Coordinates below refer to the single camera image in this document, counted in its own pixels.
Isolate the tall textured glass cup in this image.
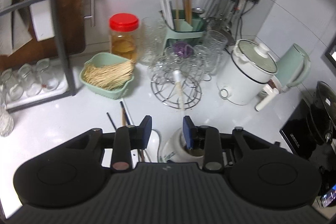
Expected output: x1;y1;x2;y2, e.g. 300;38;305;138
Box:
138;17;166;65

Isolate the black thin chopstick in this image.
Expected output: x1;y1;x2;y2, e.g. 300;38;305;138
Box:
106;112;117;132

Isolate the white electric cooker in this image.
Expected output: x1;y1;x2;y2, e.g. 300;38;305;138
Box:
217;39;278;106

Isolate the green plastic basket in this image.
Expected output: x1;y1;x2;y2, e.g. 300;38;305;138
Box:
79;52;135;100

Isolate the brown wooden spoon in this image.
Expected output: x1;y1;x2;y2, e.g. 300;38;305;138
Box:
138;149;145;162

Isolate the mint green kettle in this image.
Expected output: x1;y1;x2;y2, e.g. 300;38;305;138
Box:
276;43;311;93

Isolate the white cutting board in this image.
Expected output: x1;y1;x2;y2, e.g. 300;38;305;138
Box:
30;0;55;42

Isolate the long white chopstick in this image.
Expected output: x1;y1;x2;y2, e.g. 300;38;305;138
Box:
122;98;134;125

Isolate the textured glass mug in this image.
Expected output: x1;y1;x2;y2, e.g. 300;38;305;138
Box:
203;30;228;74

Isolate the white ceramic spoon black rim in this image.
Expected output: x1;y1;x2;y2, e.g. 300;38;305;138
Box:
144;130;161;162

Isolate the black metal dish rack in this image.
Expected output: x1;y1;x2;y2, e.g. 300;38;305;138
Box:
0;0;77;113

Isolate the white speckled chopstick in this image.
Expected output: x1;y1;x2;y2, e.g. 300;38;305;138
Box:
173;69;185;112

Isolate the green utensil holder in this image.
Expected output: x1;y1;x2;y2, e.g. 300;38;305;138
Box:
159;11;207;48

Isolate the red lid plastic jar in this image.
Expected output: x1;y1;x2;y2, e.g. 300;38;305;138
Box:
109;13;139;62

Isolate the brown wooden chopstick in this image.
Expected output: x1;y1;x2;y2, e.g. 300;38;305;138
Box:
121;107;127;126

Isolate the chrome wire cup rack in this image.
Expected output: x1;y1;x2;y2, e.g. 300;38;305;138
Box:
147;44;218;110

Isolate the white drip tray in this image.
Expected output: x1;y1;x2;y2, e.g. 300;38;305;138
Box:
6;65;68;110

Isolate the upside-down drinking glass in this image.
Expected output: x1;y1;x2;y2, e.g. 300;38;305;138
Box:
36;58;59;92
1;69;24;101
18;64;42;97

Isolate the white Starbucks ceramic jar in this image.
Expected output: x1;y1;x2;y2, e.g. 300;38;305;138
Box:
158;128;204;167

